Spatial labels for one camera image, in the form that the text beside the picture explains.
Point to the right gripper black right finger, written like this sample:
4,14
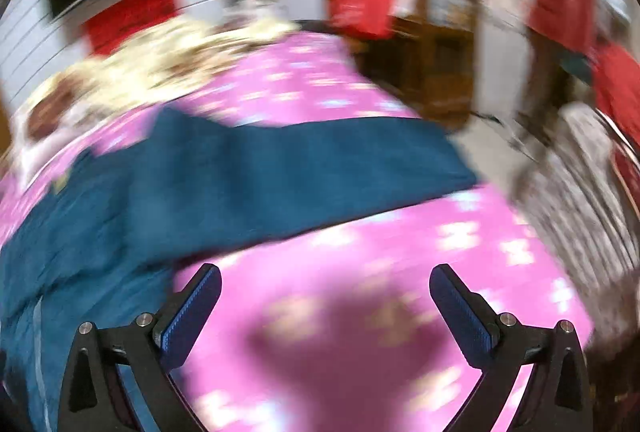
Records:
557,393

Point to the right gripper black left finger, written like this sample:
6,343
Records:
93,397

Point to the teal quilted down jacket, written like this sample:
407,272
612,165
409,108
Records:
104,246

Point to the floral patterned cloth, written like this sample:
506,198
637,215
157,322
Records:
574,201

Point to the cream brown floral quilt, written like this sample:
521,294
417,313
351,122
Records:
156,65

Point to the wooden shelf unit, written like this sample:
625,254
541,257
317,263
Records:
429,61

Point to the red calligraphy banner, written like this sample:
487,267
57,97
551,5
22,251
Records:
112,26

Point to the red shopping bag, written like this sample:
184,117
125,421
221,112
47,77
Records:
362,19

